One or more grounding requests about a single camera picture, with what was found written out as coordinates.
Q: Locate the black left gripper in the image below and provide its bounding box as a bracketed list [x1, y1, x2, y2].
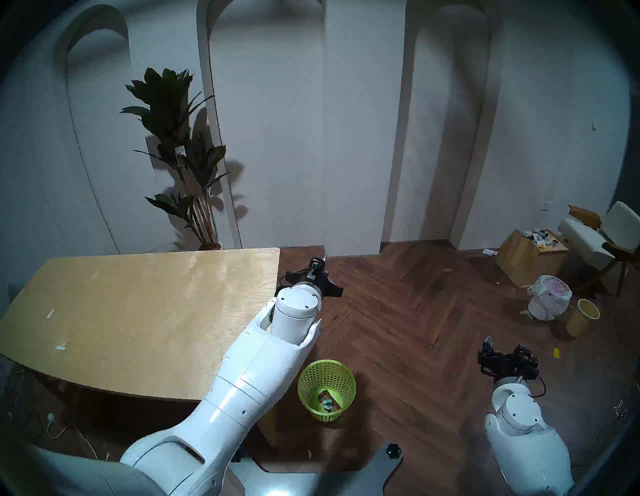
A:
[276, 257, 345, 298]

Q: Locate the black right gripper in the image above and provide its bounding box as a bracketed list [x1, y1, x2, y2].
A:
[477, 336, 540, 384]

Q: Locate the white bin with plastic bag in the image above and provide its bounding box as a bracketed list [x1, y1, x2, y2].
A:
[527, 275, 573, 321]

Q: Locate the green mesh trash basket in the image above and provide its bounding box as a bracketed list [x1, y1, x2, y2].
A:
[297, 359, 357, 423]

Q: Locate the trash pile in crate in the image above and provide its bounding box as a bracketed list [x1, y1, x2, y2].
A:
[517, 227, 558, 248]

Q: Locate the yellow paper bucket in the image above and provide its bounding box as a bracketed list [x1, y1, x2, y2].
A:
[565, 299, 600, 338]

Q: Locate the white cushioned wooden armchair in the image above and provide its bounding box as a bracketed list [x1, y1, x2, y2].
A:
[557, 201, 640, 297]

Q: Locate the light wooden table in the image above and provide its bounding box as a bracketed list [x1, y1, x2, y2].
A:
[0, 247, 281, 448]

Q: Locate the tall potted green plant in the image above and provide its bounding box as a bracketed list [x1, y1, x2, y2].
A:
[120, 67, 231, 251]

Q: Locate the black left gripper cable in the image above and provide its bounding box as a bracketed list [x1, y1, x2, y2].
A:
[277, 269, 311, 288]

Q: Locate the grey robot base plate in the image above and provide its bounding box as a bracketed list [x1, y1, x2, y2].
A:
[227, 442, 404, 496]

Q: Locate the white floor power cable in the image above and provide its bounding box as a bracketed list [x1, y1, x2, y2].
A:
[46, 412, 98, 458]

